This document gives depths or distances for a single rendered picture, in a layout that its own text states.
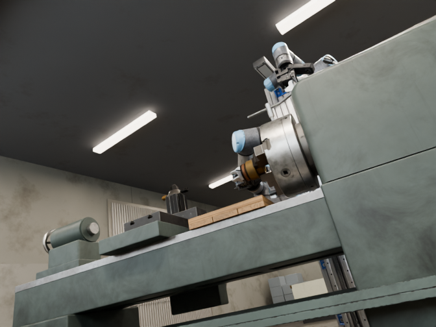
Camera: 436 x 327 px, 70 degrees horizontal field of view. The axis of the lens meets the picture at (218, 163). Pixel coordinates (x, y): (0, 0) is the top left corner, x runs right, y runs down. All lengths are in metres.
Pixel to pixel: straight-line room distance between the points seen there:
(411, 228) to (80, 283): 1.25
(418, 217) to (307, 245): 0.31
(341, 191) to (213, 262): 0.49
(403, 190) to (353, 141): 0.19
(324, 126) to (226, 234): 0.49
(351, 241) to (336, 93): 0.47
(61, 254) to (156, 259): 0.67
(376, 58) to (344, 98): 0.16
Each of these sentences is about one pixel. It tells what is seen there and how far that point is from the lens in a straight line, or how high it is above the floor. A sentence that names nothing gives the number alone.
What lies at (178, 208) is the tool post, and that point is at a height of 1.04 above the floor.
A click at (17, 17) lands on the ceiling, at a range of 3.36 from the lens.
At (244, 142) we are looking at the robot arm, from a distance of 1.64.
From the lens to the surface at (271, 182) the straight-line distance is 1.29.
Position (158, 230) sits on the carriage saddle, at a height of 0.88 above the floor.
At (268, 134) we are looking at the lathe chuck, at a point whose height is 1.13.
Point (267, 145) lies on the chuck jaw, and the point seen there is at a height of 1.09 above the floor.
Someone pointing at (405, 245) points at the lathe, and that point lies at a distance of 0.96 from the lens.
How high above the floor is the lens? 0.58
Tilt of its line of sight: 25 degrees up
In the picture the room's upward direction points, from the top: 12 degrees counter-clockwise
